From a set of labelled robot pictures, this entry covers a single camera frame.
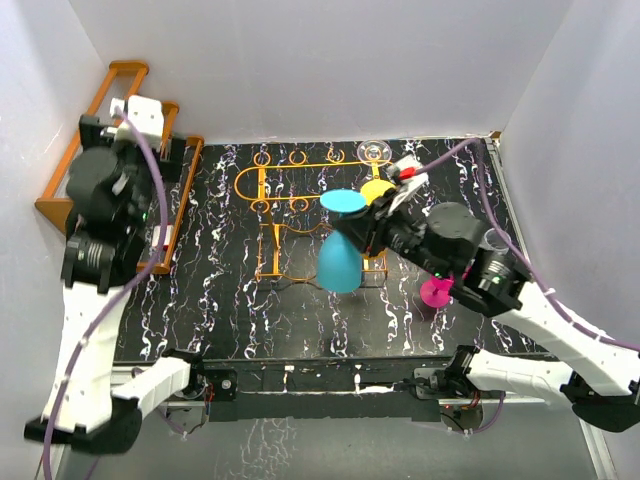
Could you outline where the yellow plastic wine glass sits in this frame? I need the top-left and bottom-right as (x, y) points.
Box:
(360, 178), (396, 206)

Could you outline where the black base rail with electronics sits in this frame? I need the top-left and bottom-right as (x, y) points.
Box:
(144, 349), (511, 426)

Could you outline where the small white red box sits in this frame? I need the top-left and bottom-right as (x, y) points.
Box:
(151, 224), (174, 251)

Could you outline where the clear wine glass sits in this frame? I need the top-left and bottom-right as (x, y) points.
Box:
(356, 140), (393, 179)
(481, 228), (511, 254)

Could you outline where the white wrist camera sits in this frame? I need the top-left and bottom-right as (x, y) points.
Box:
(385, 154), (428, 212)
(109, 95), (164, 150)

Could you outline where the blue plastic wine glass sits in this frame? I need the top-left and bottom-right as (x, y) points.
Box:
(316, 189), (366, 294)

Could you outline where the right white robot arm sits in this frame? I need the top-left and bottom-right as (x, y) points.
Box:
(332, 189), (639, 433)

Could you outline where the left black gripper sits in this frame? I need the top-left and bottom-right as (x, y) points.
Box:
(84, 117), (183, 232)

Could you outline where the gold wire wine glass rack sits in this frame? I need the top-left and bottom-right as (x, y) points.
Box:
(233, 142), (374, 284)

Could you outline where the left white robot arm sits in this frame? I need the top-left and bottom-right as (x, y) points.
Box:
(24, 102), (207, 455)

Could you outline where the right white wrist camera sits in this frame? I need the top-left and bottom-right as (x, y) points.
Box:
(385, 154), (428, 212)

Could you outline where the orange wooden shelf rack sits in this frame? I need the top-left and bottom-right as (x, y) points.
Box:
(35, 60), (204, 289)

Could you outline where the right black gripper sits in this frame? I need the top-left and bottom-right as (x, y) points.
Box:
(335, 188), (452, 282)

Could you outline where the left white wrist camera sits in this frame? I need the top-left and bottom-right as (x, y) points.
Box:
(109, 95), (164, 150)

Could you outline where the magenta plastic wine glass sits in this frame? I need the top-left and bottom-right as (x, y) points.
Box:
(419, 275), (454, 309)

